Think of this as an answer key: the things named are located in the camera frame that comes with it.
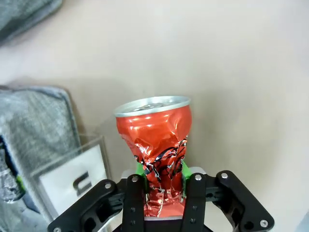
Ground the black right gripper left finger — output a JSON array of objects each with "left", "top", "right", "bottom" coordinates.
[{"left": 47, "top": 160, "right": 149, "bottom": 232}]

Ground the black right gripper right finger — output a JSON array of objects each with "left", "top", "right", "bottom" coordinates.
[{"left": 180, "top": 159, "right": 275, "bottom": 232}]

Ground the crushed red soda can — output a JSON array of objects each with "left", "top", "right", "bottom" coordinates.
[{"left": 113, "top": 96, "right": 194, "bottom": 218}]

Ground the white Can label sign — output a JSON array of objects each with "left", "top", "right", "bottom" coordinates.
[{"left": 29, "top": 134, "right": 113, "bottom": 221}]

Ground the silver green crushed can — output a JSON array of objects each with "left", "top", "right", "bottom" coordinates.
[{"left": 0, "top": 142, "right": 27, "bottom": 203}]

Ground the grey fabric basket for cans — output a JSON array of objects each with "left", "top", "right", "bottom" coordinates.
[{"left": 0, "top": 85, "right": 83, "bottom": 232}]

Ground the grey fabric basket for plastic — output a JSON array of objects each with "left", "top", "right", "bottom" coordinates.
[{"left": 0, "top": 0, "right": 64, "bottom": 44}]

